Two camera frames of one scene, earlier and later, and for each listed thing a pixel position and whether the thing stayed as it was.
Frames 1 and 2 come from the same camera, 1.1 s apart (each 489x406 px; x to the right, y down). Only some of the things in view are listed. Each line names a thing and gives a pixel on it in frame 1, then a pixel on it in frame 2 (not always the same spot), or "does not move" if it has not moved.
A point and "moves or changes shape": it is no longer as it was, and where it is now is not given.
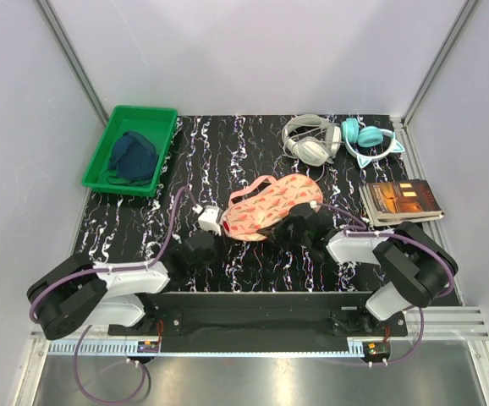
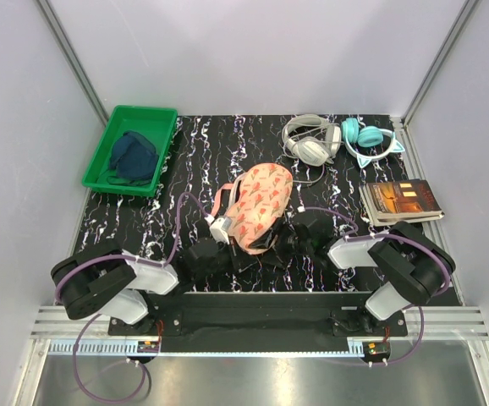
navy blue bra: x=133 y=160 does not move
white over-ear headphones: x=311 y=139 does not move
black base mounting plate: x=275 y=315 does not move
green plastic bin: x=156 y=123 does not move
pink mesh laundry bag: x=258 y=204 moves or changes shape
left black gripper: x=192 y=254 → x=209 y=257
